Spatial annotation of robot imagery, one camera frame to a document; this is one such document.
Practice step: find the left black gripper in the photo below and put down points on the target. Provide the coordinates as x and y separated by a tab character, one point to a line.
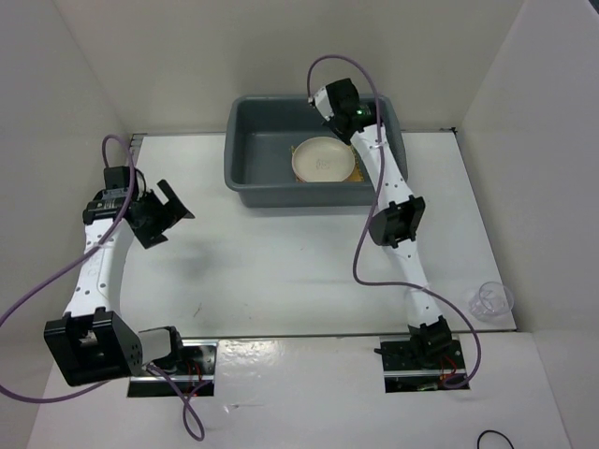
169	216

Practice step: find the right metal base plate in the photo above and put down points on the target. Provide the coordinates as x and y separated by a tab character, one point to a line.
403	372

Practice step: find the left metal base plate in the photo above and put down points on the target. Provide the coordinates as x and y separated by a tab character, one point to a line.
194	374

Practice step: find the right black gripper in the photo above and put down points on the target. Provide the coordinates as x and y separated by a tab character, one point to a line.
329	124

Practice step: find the yellow bamboo mat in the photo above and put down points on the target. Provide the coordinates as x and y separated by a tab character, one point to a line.
358	173

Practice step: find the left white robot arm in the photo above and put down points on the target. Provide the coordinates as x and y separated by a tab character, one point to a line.
91	342

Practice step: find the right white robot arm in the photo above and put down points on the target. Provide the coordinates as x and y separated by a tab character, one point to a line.
396	215

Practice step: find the metal base plate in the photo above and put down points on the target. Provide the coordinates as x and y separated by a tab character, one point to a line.
403	372
194	374

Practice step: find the grey plastic bin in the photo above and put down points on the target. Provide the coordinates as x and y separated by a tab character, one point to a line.
261	132

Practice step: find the white bowl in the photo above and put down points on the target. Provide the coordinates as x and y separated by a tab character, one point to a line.
323	159

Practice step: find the aluminium table edge rail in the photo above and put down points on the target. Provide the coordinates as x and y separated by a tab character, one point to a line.
135	145

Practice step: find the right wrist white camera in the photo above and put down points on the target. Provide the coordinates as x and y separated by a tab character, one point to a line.
320	102

